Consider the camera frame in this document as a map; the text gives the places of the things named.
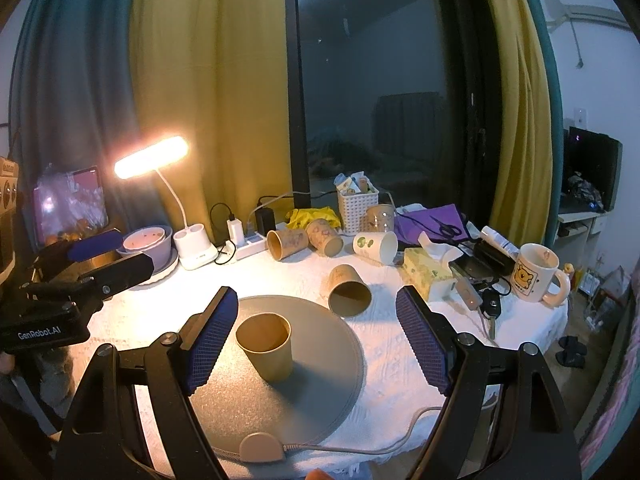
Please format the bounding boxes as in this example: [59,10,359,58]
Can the cream mug bear print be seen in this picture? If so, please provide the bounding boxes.
[510,242,571,310]

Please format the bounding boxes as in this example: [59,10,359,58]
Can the white side desk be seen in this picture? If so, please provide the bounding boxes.
[555,207,614,242]

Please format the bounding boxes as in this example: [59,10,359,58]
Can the yellow green tissue box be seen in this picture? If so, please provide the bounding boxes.
[402,232,456,303]

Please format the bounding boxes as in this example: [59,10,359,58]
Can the dark glass window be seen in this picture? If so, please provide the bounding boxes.
[292,0,497,233]

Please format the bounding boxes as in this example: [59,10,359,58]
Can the round grey heating mat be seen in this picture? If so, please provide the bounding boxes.
[187,294,365,457]

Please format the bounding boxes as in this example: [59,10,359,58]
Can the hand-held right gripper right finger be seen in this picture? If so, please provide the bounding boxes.
[395,285,583,480]

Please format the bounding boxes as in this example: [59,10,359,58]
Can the black monitor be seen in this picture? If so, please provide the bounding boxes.
[562,127,624,212]

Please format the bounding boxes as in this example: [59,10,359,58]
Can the clear patterned glass cup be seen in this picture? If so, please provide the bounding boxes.
[365,204,396,235]

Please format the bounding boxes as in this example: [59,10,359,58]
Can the black pouch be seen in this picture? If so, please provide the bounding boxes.
[447,240,516,287]

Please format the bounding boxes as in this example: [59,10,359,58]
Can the small yellow bottle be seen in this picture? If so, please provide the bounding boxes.
[564,262,586,294]

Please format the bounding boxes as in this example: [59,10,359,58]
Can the black charging cable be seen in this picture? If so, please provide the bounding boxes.
[209,203,237,266]

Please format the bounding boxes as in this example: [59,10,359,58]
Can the beige mat controller cable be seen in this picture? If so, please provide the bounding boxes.
[239,406,446,464]

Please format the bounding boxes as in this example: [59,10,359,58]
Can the grey blue curtain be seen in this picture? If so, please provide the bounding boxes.
[9,0,147,243]

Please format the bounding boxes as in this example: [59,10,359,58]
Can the yellow cloth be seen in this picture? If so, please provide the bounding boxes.
[285,206,342,234]

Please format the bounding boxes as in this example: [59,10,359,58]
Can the white cup green print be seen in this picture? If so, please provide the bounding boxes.
[352,231,399,266]

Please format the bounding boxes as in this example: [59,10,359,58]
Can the white tube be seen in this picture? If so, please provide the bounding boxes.
[479,225,521,257]

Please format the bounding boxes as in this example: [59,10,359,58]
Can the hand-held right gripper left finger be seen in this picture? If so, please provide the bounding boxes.
[52,286,240,480]

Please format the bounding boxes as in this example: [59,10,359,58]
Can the white power strip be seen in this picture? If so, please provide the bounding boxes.
[219,232,269,262]

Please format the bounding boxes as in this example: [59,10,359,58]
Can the white air conditioner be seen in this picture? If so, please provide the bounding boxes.
[542,0,632,29]

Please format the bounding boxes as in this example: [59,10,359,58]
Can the white desk lamp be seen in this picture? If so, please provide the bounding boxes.
[113,135,220,271]

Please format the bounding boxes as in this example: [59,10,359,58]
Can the white scalloped plate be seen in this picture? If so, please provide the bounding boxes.
[112,247,180,287]

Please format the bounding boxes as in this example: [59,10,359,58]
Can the black car key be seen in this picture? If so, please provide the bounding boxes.
[479,294,501,339]

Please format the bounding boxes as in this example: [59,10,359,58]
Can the small beige device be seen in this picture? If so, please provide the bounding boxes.
[457,275,484,311]

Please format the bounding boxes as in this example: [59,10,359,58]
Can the purple cloth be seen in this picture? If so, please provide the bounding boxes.
[394,203,474,249]

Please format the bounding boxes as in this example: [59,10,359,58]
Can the plain brown paper cup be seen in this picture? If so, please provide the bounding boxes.
[235,312,294,382]

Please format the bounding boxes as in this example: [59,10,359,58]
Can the yellow curtain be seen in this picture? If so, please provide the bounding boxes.
[474,0,556,247]
[128,0,297,242]

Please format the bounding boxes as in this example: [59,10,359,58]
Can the black scissors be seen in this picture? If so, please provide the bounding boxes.
[425,212,464,239]

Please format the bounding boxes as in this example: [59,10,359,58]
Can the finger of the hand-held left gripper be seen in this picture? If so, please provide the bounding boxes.
[34,228,124,283]
[20,252,154,313]

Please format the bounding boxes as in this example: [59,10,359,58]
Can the brown paper cup faint print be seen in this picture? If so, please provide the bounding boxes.
[266,228,310,261]
[305,220,345,257]
[327,263,374,319]

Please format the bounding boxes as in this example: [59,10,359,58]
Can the purple bowl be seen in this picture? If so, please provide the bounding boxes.
[117,225,175,272]

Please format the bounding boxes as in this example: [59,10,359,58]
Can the black power adapter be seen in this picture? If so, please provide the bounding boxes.
[254,205,276,236]

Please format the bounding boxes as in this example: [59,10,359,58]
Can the pink patterned blanket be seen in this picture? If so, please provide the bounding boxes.
[574,260,640,480]

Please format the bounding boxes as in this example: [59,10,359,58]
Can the white woven basket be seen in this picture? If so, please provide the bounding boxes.
[337,189,380,236]

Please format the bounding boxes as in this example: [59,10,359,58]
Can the tablet with lit screen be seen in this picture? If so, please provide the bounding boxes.
[32,165,110,249]

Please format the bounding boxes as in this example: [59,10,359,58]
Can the small sachet bundle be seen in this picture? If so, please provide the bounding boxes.
[333,172,379,197]

